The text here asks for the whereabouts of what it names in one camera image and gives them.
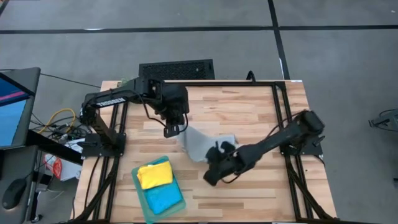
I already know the computer monitor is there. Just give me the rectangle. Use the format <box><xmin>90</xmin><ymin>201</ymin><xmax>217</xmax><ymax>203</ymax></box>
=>
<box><xmin>0</xmin><ymin>67</ymin><xmax>42</xmax><ymax>151</ymax></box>

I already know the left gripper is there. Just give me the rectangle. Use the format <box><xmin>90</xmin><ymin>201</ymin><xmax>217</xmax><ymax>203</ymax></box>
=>
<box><xmin>155</xmin><ymin>83</ymin><xmax>190</xmax><ymax>139</ymax></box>

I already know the black computer mouse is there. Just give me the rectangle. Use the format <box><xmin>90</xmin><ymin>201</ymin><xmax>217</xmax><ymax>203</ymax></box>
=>
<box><xmin>1</xmin><ymin>178</ymin><xmax>27</xmax><ymax>210</ymax></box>

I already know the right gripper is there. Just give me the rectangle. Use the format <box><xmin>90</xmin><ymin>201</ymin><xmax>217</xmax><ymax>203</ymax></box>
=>
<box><xmin>203</xmin><ymin>141</ymin><xmax>259</xmax><ymax>187</ymax></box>

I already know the red and white bag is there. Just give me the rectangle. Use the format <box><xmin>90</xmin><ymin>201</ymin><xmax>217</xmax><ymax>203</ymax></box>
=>
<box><xmin>43</xmin><ymin>153</ymin><xmax>82</xmax><ymax>182</ymax></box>

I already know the black desk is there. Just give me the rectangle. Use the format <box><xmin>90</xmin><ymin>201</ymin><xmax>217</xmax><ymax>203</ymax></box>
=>
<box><xmin>0</xmin><ymin>129</ymin><xmax>83</xmax><ymax>224</ymax></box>

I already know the translucent green plastic bin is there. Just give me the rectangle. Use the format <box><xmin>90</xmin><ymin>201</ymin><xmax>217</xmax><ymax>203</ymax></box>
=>
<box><xmin>131</xmin><ymin>155</ymin><xmax>187</xmax><ymax>224</ymax></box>

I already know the thin black floor cable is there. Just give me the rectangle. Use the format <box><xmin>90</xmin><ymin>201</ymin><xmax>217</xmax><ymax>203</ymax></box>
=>
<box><xmin>39</xmin><ymin>72</ymin><xmax>102</xmax><ymax>89</ymax></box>

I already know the yellow microfiber towel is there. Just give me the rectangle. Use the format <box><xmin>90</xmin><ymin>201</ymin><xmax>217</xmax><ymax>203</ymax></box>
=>
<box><xmin>136</xmin><ymin>161</ymin><xmax>174</xmax><ymax>190</ymax></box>

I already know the grey microfiber towel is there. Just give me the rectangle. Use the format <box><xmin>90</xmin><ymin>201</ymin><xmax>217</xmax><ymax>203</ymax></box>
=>
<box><xmin>177</xmin><ymin>125</ymin><xmax>239</xmax><ymax>164</ymax></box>

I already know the blue microfiber towel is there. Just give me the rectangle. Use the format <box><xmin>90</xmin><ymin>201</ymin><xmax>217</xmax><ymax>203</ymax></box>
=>
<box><xmin>144</xmin><ymin>179</ymin><xmax>183</xmax><ymax>215</ymax></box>

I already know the yellow floor cable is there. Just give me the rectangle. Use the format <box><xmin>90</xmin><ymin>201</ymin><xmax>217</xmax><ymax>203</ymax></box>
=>
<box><xmin>38</xmin><ymin>108</ymin><xmax>76</xmax><ymax>134</ymax></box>

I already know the white paper sheet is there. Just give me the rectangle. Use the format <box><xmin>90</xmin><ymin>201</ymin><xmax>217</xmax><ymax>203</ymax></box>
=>
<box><xmin>66</xmin><ymin>138</ymin><xmax>85</xmax><ymax>154</ymax></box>

